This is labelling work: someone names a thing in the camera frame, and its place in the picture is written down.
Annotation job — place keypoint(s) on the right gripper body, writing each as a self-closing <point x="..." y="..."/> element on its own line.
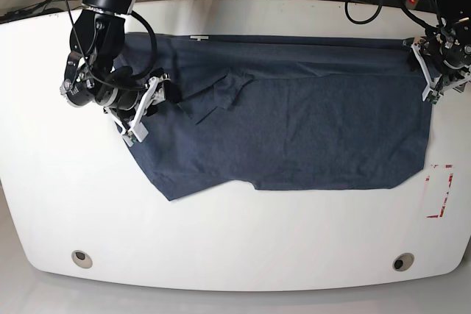
<point x="125" y="103"/>

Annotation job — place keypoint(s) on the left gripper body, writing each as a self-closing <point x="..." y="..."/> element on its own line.
<point x="450" y="51"/>

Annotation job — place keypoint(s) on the dark blue T-shirt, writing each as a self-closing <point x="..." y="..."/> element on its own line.
<point x="285" y="114"/>

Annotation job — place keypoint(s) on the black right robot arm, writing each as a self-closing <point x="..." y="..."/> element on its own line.
<point x="97" y="38"/>

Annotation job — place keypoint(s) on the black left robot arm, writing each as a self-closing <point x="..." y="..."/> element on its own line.
<point x="448" y="13"/>

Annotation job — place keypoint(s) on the red tape rectangle marking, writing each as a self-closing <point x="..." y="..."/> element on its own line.
<point x="438" y="183"/>

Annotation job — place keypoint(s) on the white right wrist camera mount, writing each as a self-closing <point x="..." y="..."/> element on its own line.
<point x="132" y="130"/>

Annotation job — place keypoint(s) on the left table cable grommet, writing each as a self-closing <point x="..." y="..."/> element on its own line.
<point x="81" y="259"/>

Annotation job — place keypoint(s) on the table cable grommet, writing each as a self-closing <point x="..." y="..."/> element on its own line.
<point x="81" y="259"/>
<point x="403" y="262"/>

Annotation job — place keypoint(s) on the right table cable grommet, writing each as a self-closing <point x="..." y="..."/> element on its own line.
<point x="403" y="262"/>

